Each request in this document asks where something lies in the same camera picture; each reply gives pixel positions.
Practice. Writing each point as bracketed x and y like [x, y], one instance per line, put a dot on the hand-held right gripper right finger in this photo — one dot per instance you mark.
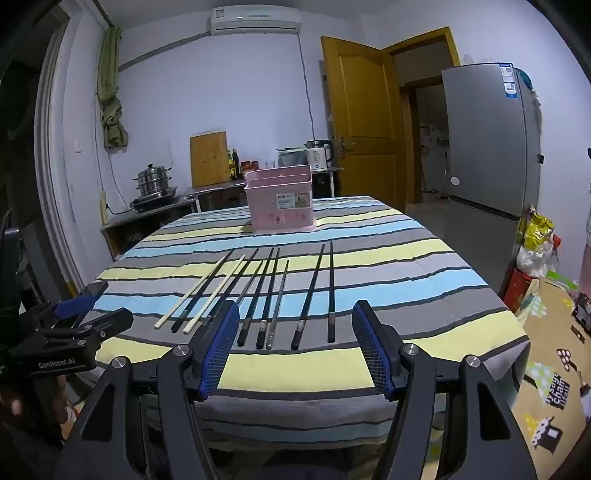
[374, 350]

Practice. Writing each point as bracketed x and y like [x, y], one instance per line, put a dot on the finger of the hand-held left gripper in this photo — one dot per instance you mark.
[74, 305]
[106, 323]

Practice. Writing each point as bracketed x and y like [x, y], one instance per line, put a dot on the pink plastic utensil basket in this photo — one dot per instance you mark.
[265, 203]

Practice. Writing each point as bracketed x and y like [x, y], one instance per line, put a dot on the white electric kettle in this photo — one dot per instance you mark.
[318, 157]

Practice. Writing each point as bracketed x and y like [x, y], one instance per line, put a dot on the low metal stove stand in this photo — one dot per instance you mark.
[138, 224]

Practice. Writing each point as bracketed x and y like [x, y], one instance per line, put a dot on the cartoon floor mat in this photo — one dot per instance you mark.
[554, 332]

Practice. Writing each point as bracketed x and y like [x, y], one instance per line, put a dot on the red box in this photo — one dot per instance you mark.
[516, 288]

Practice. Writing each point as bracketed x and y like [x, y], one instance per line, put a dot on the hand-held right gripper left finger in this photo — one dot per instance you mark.
[219, 350]

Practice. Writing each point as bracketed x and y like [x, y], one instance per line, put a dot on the thin grey chopstick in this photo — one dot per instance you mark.
[251, 282]
[278, 304]

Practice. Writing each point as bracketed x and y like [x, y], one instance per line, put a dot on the yellow wooden door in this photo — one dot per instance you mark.
[364, 115]

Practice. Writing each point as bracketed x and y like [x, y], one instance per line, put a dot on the yellow door frame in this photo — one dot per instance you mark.
[420, 39]

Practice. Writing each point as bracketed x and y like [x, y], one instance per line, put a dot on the grey refrigerator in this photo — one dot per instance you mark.
[489, 147]

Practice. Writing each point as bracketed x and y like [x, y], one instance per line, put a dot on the person's left hand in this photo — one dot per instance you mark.
[62, 392]

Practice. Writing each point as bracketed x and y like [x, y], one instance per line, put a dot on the wooden cutting board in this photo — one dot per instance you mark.
[210, 159]

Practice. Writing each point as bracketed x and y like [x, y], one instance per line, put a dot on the yellow snack bag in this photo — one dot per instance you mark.
[538, 230]

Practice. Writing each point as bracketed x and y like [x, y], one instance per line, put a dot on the white wall switch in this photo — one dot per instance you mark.
[78, 146]

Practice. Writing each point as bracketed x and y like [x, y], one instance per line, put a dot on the dark glass bottle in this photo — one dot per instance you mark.
[229, 166]
[236, 164]

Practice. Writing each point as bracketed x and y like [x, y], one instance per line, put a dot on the steel steamer pot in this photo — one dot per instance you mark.
[152, 180]

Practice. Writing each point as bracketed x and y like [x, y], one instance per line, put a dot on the white power strip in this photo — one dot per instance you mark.
[104, 207]

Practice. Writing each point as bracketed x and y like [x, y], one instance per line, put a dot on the green curtain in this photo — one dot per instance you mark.
[111, 83]

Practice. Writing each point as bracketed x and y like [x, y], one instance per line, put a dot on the metal bowl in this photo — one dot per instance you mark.
[291, 157]

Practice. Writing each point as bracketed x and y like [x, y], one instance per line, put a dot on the white air conditioner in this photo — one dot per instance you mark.
[256, 21]

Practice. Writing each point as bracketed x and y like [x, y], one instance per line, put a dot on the striped tablecloth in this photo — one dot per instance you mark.
[392, 258]

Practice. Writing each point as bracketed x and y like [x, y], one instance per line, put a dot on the white plastic bag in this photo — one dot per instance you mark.
[531, 261]

